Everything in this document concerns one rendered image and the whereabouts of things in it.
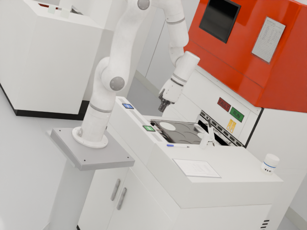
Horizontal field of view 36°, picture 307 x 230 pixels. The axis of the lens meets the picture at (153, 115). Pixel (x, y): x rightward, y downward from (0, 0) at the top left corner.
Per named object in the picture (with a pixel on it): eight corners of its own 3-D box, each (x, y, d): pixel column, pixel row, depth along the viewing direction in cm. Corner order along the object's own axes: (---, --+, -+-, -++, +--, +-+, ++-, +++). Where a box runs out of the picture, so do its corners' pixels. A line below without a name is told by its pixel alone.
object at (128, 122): (117, 117, 287) (124, 96, 282) (161, 166, 246) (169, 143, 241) (103, 115, 282) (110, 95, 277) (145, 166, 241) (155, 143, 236)
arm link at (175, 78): (182, 76, 242) (179, 81, 243) (170, 70, 237) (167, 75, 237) (190, 83, 236) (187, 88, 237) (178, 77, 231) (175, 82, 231)
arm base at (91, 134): (78, 147, 226) (90, 114, 219) (66, 126, 240) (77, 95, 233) (113, 149, 237) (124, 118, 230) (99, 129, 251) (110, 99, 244)
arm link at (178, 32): (156, 15, 229) (170, 68, 245) (170, 24, 216) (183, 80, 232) (173, 8, 230) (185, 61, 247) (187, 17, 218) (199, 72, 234)
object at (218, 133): (195, 126, 309) (200, 114, 305) (235, 163, 276) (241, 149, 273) (193, 126, 308) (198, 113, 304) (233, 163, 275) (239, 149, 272)
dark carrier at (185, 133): (197, 124, 300) (198, 123, 300) (229, 153, 274) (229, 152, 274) (153, 121, 280) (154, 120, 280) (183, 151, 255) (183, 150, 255)
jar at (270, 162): (266, 168, 253) (273, 153, 250) (274, 175, 248) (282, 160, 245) (256, 168, 249) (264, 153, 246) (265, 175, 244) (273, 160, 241)
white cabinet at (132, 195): (142, 213, 351) (179, 118, 322) (216, 315, 279) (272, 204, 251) (63, 218, 314) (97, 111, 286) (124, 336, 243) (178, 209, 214)
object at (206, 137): (206, 146, 253) (215, 124, 249) (210, 149, 251) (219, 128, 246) (198, 145, 250) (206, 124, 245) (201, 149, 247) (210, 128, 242)
